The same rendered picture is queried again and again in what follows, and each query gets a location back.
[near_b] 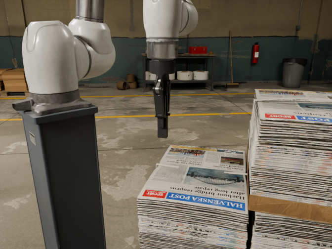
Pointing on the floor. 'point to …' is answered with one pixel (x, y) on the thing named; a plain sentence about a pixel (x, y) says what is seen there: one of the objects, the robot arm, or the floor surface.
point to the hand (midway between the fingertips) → (162, 126)
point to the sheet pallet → (13, 82)
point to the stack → (214, 207)
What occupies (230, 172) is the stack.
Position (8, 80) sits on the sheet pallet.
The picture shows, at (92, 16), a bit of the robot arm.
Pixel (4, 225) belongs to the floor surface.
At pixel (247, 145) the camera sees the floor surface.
